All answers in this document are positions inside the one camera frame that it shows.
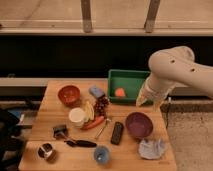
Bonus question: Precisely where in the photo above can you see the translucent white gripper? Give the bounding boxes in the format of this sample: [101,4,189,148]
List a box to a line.
[136,78,167,111]

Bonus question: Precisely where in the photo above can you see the blue sponge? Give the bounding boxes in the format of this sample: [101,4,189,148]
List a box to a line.
[89,86,105,99]

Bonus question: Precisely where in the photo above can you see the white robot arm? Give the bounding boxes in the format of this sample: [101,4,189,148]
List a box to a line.
[136,46,213,110]

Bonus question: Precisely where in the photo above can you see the green plastic bin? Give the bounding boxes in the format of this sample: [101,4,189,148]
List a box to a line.
[108,69,150,104]

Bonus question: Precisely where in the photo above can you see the orange object in bin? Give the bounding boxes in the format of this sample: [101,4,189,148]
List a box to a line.
[115,88,126,97]

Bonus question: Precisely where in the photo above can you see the purple bowl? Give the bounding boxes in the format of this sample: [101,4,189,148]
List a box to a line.
[125,112,153,139]

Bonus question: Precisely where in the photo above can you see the dark red grapes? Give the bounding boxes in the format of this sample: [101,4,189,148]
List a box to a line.
[94,97,109,116]

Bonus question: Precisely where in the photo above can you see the black remote control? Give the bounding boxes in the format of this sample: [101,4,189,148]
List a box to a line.
[111,122,124,145]

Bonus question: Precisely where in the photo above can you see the metal spoon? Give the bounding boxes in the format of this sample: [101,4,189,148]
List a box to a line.
[95,118,112,140]

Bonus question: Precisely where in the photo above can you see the orange carrot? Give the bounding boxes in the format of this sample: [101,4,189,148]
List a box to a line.
[82,116,104,130]

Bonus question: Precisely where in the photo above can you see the crumpled grey-blue cloth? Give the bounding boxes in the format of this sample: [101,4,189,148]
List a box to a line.
[138,139,166,160]

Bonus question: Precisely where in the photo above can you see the yellow banana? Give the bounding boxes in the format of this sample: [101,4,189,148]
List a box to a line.
[84,101,95,120]

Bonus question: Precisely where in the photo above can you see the small blue bowl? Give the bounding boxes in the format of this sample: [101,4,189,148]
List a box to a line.
[93,146,110,164]

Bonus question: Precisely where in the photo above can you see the white cup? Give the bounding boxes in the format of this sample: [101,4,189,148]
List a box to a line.
[69,108,86,127]

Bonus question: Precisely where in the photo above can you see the red bowl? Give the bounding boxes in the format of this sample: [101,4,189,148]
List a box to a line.
[58,85,80,106]

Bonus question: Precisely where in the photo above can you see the small dark metal cup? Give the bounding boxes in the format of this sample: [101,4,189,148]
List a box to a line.
[53,125,68,139]

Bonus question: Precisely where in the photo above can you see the silver round tin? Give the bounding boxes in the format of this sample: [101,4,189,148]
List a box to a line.
[37,143,56,162]

